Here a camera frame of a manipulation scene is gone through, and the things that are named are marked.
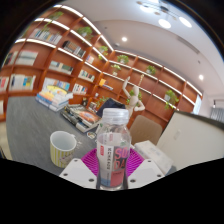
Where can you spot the round ceiling lights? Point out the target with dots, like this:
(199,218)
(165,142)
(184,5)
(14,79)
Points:
(164,23)

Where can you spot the tan chair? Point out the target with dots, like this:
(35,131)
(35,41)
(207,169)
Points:
(145,130)

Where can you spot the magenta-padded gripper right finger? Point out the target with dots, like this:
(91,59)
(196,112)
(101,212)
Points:
(146,171)

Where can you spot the yellow striped white mug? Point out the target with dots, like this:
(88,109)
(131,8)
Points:
(61,151)

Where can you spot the wooden wall shelf unit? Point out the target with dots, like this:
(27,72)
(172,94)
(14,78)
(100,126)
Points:
(60,56)

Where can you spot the pile of dark magazines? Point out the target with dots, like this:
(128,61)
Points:
(80,118)

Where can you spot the stack of colourful books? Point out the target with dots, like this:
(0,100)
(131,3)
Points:
(53,96)

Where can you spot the clear plastic drink bottle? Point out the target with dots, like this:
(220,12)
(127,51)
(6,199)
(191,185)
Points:
(113,160)

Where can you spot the black chair back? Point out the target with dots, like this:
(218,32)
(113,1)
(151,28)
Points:
(111,102)

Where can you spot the white tissue box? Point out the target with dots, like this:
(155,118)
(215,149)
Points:
(155,155)

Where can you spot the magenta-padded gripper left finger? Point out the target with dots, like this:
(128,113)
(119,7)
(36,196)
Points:
(75,171)

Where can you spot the white desk partition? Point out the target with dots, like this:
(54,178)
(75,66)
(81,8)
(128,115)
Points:
(196,140)

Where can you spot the wooden artist mannequin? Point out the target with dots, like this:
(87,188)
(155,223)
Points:
(134,100)

